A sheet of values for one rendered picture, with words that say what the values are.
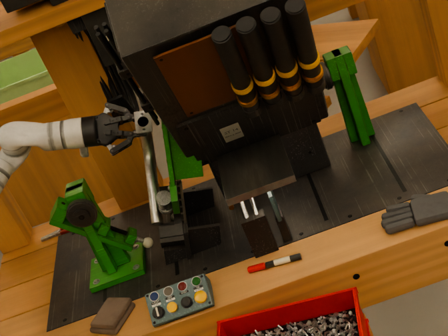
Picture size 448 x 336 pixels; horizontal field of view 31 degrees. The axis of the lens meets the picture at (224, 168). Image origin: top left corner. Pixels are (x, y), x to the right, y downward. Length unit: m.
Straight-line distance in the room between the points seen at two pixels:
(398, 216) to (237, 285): 0.40
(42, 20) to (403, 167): 0.97
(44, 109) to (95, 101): 0.18
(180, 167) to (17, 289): 0.66
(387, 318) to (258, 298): 1.19
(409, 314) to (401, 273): 1.09
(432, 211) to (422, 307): 1.16
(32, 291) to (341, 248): 0.88
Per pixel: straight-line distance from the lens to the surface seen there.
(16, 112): 2.37
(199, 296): 1.85
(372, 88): 4.38
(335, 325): 1.73
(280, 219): 1.91
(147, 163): 2.07
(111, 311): 1.95
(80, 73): 2.20
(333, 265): 1.84
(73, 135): 1.97
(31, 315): 2.19
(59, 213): 2.01
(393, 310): 3.00
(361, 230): 1.91
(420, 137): 2.17
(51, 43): 2.18
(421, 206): 1.88
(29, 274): 2.35
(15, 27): 2.04
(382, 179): 2.05
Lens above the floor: 2.05
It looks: 30 degrees down
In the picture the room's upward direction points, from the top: 23 degrees counter-clockwise
